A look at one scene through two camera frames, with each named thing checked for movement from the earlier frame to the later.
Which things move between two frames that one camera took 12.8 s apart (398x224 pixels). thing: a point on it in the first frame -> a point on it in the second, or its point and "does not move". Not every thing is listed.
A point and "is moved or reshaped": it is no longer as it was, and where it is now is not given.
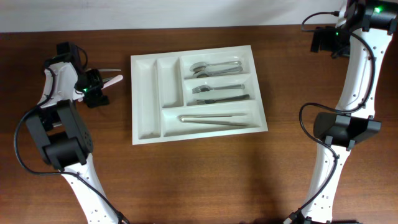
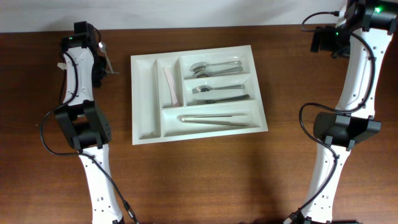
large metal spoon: (207, 73) does not move
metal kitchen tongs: (184, 119) does not move
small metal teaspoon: (108, 70) is moved or reshaped
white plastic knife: (119, 78) -> (170, 77)
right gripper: (319, 39) does not move
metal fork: (205, 88) does not move
